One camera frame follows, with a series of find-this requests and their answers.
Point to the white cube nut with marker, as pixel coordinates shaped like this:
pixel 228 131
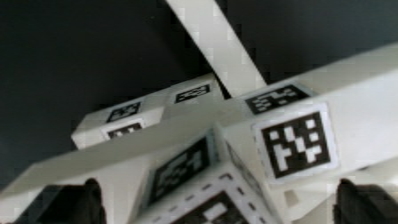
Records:
pixel 290 131

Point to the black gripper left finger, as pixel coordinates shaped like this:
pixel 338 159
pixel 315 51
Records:
pixel 68 204

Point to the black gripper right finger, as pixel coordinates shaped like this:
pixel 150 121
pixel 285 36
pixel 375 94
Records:
pixel 365 204

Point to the white chair backrest frame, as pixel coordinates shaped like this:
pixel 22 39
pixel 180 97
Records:
pixel 356 86

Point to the white U-shaped fence frame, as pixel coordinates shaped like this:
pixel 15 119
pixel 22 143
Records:
pixel 214 36

